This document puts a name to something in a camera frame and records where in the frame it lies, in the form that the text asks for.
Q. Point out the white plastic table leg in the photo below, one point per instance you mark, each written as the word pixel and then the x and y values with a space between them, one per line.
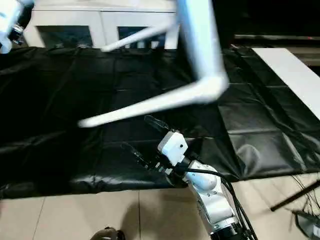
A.
pixel 150 105
pixel 140 37

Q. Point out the black work mat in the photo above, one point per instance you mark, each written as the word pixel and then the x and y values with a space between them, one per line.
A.
pixel 75 100

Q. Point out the white cabinet with glass doors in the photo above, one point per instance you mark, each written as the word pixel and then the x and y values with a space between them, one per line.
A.
pixel 100 20

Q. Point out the black stand leg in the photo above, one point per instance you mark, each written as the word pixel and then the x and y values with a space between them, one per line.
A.
pixel 295 196

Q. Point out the flat white board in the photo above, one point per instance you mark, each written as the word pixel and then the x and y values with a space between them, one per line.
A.
pixel 295 75

